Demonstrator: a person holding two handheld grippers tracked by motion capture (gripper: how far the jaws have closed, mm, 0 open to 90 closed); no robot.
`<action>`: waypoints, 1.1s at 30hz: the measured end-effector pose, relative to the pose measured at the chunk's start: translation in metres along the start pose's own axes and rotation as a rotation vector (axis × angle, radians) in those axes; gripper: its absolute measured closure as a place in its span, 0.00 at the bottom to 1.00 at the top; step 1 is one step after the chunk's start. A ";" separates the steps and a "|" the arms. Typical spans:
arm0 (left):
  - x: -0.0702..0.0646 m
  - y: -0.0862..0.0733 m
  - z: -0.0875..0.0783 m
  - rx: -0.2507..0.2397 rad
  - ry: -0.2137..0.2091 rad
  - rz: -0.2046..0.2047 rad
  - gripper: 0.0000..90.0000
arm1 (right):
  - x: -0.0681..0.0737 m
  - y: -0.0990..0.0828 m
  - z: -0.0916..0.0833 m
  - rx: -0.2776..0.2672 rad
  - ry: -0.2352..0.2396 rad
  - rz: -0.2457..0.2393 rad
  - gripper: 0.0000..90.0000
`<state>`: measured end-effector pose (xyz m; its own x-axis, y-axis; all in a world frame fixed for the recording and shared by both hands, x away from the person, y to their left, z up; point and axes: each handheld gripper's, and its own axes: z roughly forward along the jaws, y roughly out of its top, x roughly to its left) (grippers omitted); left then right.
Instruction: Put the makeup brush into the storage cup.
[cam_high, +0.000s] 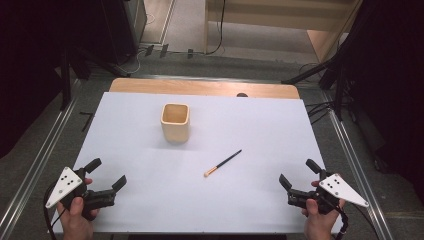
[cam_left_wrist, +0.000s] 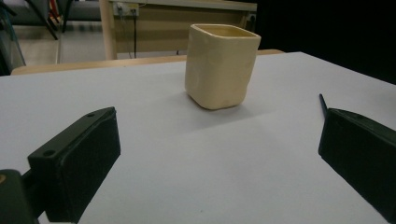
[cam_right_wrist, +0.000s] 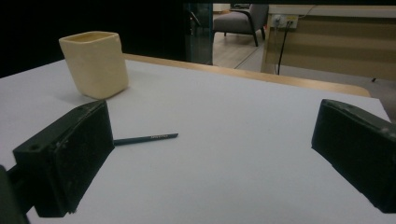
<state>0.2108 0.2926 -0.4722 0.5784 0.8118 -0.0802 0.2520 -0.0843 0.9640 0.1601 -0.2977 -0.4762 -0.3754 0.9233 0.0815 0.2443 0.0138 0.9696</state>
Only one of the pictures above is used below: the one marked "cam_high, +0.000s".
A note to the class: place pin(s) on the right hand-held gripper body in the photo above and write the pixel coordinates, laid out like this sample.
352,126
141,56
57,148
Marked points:
340,188

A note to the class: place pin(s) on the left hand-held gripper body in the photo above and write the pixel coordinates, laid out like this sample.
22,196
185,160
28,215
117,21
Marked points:
63,186

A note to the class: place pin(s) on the black brush with tan tip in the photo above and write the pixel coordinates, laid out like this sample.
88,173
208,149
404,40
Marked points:
222,163

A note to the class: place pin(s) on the square wooden pen holder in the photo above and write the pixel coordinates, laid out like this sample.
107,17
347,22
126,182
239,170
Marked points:
176,131

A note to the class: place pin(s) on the person's left hand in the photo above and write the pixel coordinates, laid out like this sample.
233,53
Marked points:
76,223

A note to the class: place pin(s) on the person's right hand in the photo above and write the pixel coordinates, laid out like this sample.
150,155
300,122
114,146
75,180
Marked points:
318,225

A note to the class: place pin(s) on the white table mat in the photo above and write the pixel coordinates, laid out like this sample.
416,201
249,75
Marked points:
233,126

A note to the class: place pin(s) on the black metal stand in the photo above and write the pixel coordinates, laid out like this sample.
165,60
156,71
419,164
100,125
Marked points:
339,86
65,80

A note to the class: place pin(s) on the dark curtain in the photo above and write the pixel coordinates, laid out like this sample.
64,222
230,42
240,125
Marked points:
390,83
26,50

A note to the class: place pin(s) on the wooden table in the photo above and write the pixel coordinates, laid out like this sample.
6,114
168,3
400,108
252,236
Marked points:
200,88

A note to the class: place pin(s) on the black plug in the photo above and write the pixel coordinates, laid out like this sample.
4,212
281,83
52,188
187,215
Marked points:
190,53
149,50

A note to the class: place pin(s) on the dark grey cabinet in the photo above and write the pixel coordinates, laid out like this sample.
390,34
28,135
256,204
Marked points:
128,23

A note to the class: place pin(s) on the light wooden furniture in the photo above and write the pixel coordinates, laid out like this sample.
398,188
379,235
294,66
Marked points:
283,15

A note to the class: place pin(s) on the aluminium floor rail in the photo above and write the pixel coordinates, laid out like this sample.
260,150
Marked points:
43,156
356,170

